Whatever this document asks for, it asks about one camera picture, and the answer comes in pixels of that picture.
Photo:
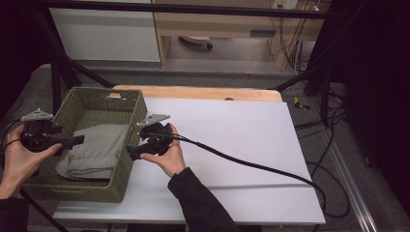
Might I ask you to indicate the green woven basket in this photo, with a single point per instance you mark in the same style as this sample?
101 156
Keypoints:
125 180

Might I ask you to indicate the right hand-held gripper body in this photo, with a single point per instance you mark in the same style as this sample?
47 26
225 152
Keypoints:
158 138

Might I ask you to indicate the person's left hand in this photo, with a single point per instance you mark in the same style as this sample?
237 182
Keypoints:
19 164

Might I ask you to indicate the aluminium floor rail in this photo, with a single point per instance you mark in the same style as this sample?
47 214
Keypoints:
357 193

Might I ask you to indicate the black curtain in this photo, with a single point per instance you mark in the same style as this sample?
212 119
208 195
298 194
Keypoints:
377 80
16 48

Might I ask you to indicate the white power strip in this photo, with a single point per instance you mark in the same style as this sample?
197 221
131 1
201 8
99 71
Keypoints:
285 4

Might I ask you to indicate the wooden table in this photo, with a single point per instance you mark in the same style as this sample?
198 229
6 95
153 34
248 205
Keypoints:
199 93

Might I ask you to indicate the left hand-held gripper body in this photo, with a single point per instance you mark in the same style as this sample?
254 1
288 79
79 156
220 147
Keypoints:
37 138

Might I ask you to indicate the person's right hand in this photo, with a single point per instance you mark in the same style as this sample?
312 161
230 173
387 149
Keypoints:
172 161

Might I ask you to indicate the white chair base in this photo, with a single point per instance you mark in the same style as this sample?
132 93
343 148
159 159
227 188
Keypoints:
195 40

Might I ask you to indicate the white cabinet panel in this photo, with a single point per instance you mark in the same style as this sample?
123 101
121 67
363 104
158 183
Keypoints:
103 35

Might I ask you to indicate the black metal frame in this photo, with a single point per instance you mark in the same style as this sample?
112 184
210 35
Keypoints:
193 8

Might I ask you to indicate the grey pants with white piping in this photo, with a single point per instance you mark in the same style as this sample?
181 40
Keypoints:
96 145

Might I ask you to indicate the wooden desk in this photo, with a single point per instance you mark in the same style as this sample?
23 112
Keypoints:
219 27

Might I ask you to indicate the yellow and black tool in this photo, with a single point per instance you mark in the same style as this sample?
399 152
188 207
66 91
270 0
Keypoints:
301 103

